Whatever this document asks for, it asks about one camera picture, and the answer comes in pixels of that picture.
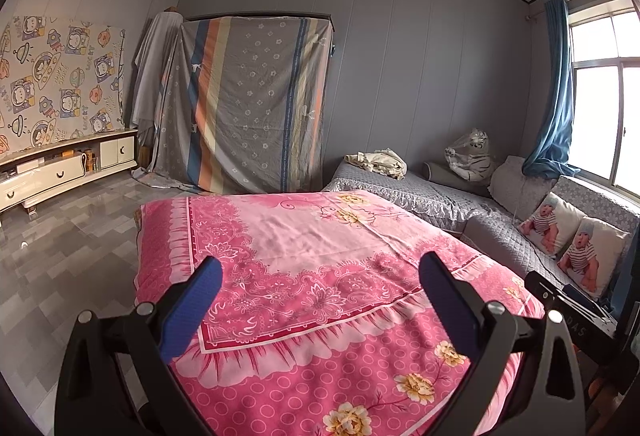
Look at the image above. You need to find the beige crumpled cloth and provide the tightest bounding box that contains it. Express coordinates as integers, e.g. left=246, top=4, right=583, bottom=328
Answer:
left=344, top=148, right=407, bottom=181

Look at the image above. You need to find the cream tv cabinet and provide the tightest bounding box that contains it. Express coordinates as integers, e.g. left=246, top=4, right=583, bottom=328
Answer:
left=1, top=129, right=137, bottom=219

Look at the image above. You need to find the white tiger plush toy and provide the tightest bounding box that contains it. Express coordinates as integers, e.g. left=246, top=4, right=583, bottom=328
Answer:
left=444, top=129, right=496, bottom=184

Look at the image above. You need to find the grey hanging cloth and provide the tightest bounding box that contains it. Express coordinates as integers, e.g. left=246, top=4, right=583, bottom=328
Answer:
left=130, top=6, right=183, bottom=147

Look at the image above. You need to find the dark grey bolster pillow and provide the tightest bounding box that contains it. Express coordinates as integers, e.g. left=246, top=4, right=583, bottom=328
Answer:
left=422, top=162, right=489, bottom=197

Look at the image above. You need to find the left baby print pillow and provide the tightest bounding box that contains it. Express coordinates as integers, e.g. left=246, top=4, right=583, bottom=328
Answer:
left=518, top=193, right=586, bottom=257

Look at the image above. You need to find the right baby print pillow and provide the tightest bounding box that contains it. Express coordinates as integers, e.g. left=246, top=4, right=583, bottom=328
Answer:
left=558, top=217, right=630, bottom=300

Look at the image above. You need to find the window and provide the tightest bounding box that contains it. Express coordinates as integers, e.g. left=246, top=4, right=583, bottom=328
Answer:
left=568, top=0, right=639, bottom=196

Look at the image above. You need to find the striped grey sheet covered wardrobe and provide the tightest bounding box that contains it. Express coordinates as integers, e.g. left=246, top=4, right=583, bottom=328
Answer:
left=138, top=16, right=334, bottom=193

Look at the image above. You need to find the grey quilted sofa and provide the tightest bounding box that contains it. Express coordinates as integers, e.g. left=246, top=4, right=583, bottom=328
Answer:
left=322, top=155, right=640, bottom=312

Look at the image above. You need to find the baby print pillow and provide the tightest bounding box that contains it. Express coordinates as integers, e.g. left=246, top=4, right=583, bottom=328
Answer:
left=518, top=193, right=586, bottom=257
left=558, top=217, right=630, bottom=300

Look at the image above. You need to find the blue curtain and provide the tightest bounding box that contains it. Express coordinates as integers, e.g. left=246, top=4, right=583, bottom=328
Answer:
left=522, top=0, right=578, bottom=179

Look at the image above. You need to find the pink floral tablecloth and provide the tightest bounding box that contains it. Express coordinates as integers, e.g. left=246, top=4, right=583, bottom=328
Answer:
left=136, top=190, right=544, bottom=435

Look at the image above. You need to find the cartoon patterned wall cloth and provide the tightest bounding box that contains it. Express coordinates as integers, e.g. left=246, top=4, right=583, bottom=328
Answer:
left=1, top=15, right=126, bottom=159

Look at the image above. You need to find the grey cushion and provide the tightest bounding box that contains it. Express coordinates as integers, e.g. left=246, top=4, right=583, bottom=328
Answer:
left=488, top=156, right=558, bottom=221

